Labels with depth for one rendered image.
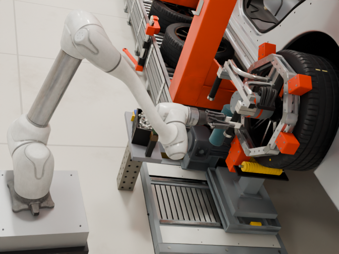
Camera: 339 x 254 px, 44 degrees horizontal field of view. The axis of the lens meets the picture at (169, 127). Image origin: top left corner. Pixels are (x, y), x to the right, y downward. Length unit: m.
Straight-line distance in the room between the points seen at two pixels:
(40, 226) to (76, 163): 0.99
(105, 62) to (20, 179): 0.62
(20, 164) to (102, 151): 1.21
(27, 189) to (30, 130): 0.26
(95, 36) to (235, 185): 1.52
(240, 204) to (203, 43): 1.01
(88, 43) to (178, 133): 0.58
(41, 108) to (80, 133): 1.21
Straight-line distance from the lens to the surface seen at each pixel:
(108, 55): 1.65
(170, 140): 1.88
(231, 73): 2.31
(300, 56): 2.31
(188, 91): 2.71
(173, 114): 1.97
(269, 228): 2.75
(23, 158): 1.86
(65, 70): 1.84
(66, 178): 2.16
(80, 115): 3.30
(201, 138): 2.72
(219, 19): 2.53
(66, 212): 2.01
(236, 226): 2.64
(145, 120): 2.40
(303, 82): 2.12
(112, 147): 3.06
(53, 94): 1.89
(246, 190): 2.74
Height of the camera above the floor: 1.89
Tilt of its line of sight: 33 degrees down
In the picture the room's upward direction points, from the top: 20 degrees clockwise
